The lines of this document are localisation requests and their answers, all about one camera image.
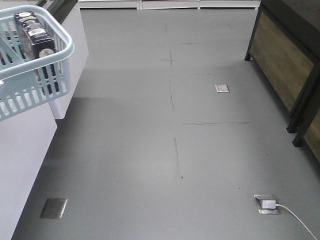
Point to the wooden display stand near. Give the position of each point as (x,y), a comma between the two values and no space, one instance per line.
(309,131)

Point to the white chest freezer near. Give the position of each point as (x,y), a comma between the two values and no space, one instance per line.
(24,142)

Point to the closed metal floor plate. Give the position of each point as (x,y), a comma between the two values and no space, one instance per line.
(222,88)

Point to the dark blue cookie box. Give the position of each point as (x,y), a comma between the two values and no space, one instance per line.
(35,42)

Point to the wooden display stand far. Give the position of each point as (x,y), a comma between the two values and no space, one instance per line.
(285,44)

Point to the open floor socket box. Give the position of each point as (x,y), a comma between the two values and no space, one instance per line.
(267,204)

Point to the wooden display stand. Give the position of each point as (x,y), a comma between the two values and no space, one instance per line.
(309,131)
(285,44)

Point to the white chest freezer far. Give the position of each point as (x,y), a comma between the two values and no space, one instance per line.
(73,24)

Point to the steel floor plate left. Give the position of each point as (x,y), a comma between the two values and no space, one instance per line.
(54,208)

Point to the white chest freezer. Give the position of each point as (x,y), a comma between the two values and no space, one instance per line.
(73,24)
(24,142)

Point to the light blue plastic basket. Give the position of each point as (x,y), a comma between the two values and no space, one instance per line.
(28,83)

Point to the white shelf base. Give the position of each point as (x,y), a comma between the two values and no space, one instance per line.
(168,4)

